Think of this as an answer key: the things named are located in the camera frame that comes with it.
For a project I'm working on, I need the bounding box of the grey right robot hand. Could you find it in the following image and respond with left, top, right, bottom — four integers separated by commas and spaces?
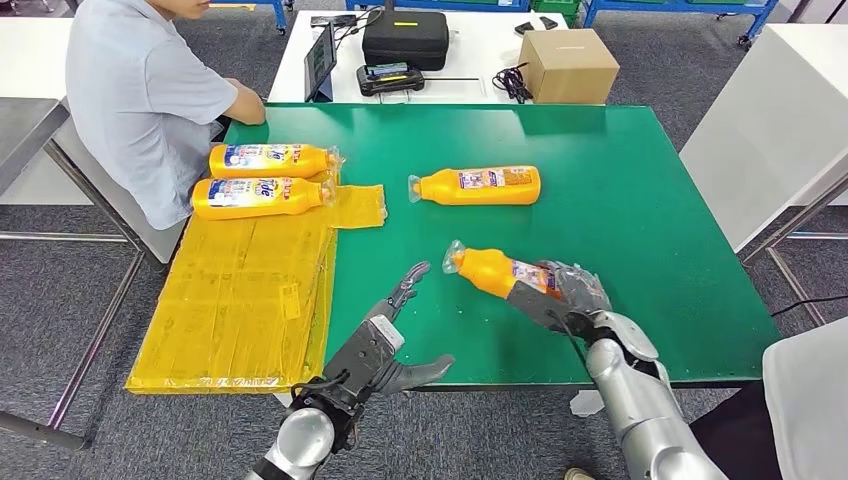
536, 260, 614, 319

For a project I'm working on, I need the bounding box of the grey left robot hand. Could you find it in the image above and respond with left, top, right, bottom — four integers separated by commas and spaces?
366, 260, 457, 397

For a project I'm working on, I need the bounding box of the orange detergent bottle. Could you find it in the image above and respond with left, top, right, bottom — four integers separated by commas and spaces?
190, 173, 339, 222
208, 142, 342, 180
407, 164, 543, 207
441, 239, 564, 303

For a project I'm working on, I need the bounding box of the small yellow wrapped sheet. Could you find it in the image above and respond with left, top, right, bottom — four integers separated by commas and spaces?
324, 184, 389, 232

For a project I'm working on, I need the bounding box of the white paper scrap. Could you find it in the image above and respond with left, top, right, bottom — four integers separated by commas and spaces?
568, 389, 605, 419

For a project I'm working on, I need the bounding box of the large yellow wrapped board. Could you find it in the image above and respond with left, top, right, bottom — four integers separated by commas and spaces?
124, 198, 339, 397

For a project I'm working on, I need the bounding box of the black handheld controller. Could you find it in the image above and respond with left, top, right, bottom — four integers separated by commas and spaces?
355, 61, 427, 98

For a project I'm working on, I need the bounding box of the cardboard box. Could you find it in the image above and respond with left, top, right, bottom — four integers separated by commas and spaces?
517, 28, 622, 106

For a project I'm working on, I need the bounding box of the black tablet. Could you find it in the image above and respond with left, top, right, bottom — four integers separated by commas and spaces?
303, 21, 339, 104

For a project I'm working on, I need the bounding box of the person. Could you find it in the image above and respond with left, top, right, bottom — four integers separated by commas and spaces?
564, 316, 848, 480
64, 0, 268, 232

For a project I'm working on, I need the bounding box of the white table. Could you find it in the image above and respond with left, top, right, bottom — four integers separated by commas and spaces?
678, 23, 848, 327
266, 9, 571, 106
0, 16, 188, 266

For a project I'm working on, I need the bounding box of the black hard carrying case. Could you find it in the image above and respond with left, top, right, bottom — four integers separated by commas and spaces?
360, 9, 450, 72

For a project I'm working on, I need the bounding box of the blue wheeled cart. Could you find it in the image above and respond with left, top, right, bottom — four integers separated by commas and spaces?
582, 0, 782, 49
210, 0, 294, 36

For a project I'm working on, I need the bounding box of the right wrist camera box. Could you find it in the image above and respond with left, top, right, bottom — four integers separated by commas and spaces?
505, 281, 581, 335

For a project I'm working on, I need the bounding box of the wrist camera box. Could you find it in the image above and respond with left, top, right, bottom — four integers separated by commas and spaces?
322, 314, 407, 392
505, 281, 581, 335

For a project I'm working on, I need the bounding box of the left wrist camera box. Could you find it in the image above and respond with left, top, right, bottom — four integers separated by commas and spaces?
322, 314, 407, 392

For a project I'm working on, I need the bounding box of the black cable bundle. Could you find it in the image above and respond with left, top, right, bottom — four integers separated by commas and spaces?
491, 62, 535, 105

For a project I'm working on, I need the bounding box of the steel frame table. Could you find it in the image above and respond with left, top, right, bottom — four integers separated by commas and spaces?
0, 97, 146, 452

